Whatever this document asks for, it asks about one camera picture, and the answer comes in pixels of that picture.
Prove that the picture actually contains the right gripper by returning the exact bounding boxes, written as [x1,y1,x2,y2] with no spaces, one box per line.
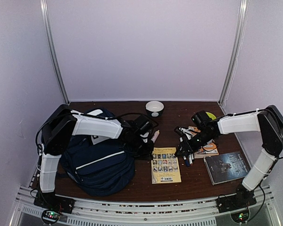
[175,130,215,157]

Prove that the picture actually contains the yellow paperback book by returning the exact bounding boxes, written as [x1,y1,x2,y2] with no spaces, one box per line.
[151,147,182,184]

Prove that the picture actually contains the dark Wuthering Heights book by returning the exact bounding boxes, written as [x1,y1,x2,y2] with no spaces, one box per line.
[204,152,250,185]

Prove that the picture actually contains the navy blue student backpack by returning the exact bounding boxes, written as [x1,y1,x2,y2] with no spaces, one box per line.
[58,107,136,197]

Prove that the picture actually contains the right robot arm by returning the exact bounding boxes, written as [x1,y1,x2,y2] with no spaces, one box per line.
[174,105,283,208]

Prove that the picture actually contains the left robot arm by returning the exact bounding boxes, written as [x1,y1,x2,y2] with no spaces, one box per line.
[36,105,157,209]

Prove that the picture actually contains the white marker red cap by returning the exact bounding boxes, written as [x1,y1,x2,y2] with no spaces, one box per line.
[189,154,194,166]

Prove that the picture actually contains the white marker blue cap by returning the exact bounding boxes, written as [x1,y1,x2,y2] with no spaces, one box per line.
[183,155,189,164]

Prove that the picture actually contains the white marker dark cap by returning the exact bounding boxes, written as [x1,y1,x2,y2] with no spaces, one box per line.
[183,155,192,167]

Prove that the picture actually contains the small pink glue bottle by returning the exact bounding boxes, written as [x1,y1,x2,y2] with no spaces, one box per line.
[151,130,160,143]

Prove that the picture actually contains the orange cartoon paperback book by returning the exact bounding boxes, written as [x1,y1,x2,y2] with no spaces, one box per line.
[188,126,219,159]

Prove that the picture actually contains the lime green bowl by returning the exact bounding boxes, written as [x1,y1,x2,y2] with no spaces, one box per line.
[206,112,216,120]

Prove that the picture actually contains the black and white bowl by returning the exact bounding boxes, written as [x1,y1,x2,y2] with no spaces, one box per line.
[145,101,165,118]

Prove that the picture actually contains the front aluminium rail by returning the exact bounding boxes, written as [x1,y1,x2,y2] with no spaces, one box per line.
[9,186,281,226]

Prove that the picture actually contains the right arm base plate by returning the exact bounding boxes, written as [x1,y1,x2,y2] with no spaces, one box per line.
[216,195,257,213]

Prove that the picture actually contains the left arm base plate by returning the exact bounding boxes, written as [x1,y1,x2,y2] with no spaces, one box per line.
[33,196,75,214]

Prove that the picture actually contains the right aluminium frame post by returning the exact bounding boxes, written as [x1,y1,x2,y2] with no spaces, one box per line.
[219,0,249,106]

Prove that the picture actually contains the aluminium frame post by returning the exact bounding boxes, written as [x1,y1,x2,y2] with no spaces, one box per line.
[219,0,249,106]
[40,0,70,104]

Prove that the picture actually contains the left aluminium frame post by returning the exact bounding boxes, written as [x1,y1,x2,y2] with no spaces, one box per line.
[40,0,70,104]

